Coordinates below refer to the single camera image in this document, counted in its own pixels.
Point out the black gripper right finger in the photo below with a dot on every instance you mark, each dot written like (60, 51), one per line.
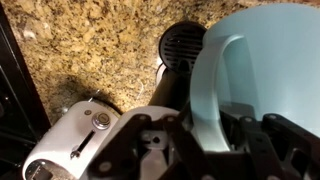
(277, 147)

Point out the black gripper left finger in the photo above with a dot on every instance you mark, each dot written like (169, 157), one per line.
(145, 149)

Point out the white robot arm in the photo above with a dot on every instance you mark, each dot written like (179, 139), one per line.
(68, 148)

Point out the black stove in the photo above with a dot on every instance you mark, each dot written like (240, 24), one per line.
(23, 120)

